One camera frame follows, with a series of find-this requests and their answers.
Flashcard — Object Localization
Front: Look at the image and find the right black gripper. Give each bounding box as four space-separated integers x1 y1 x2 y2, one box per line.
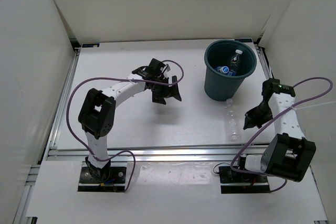
243 101 274 130

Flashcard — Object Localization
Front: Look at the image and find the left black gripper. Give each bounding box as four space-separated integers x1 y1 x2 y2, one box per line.
151 75 181 104

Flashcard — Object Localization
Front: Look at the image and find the clear bottle no label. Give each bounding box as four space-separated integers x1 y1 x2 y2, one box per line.
225 99 241 141

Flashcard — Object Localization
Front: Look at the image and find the crushed bottle blue label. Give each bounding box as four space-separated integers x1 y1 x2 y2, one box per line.
214 66 229 75

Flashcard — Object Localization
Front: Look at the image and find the clear bottle blue label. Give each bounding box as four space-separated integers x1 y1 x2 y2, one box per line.
228 49 243 76

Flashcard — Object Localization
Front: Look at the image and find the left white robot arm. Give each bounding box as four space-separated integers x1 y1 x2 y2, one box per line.
78 58 182 182

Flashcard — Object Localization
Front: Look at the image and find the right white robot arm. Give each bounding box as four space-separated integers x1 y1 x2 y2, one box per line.
236 78 316 182

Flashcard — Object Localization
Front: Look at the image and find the dark teal plastic bin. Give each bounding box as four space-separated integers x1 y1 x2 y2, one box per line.
204 39 257 101

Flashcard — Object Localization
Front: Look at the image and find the right blue sticker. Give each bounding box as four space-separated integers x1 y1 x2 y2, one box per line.
235 38 253 43

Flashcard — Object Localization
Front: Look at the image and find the blue sticker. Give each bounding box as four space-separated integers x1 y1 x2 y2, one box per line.
235 38 253 43
81 43 100 48

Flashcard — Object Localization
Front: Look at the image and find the left blue sticker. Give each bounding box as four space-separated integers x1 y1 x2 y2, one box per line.
81 43 100 48

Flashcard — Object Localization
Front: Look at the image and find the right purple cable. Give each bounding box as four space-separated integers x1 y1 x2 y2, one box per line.
230 77 333 192

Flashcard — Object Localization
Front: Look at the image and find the purple cable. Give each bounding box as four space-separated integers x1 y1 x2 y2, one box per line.
65 59 185 193
230 77 333 192

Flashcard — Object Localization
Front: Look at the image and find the aluminium front rail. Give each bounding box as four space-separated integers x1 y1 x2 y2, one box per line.
43 144 243 162

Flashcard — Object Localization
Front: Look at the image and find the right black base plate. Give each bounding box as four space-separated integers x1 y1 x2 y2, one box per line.
213 162 270 194

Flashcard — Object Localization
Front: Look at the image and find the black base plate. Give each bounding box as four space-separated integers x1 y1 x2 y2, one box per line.
213 162 270 194
77 164 127 193

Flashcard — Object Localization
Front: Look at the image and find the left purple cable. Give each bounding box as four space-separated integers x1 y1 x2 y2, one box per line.
65 59 185 193

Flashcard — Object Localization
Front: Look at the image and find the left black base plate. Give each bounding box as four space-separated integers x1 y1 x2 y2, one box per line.
77 164 127 193

